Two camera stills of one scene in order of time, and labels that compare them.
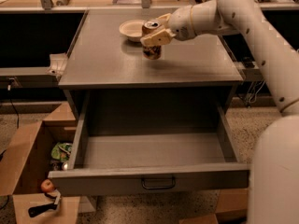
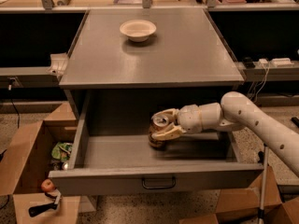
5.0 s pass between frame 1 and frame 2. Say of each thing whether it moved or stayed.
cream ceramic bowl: stayed
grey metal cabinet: stayed
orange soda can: moved
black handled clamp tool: stayed
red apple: stayed
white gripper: moved
